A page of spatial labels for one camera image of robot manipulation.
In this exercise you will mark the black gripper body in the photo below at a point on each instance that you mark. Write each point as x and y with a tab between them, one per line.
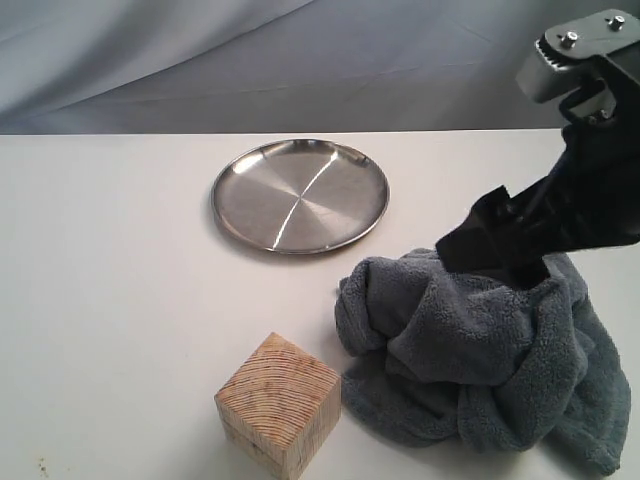
589	199

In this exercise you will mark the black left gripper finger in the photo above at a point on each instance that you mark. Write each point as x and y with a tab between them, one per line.
490	243

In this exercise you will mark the grey fluffy towel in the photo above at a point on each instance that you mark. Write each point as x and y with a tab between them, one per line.
440	356

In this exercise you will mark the wooden cube block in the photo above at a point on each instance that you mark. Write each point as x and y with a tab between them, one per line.
280	406

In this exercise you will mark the round stainless steel plate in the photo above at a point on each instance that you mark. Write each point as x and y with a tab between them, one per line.
300	197

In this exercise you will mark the grey fabric backdrop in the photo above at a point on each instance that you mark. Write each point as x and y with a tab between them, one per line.
108	67

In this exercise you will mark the wrist camera with black bracket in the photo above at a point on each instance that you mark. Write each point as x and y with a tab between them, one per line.
596	57

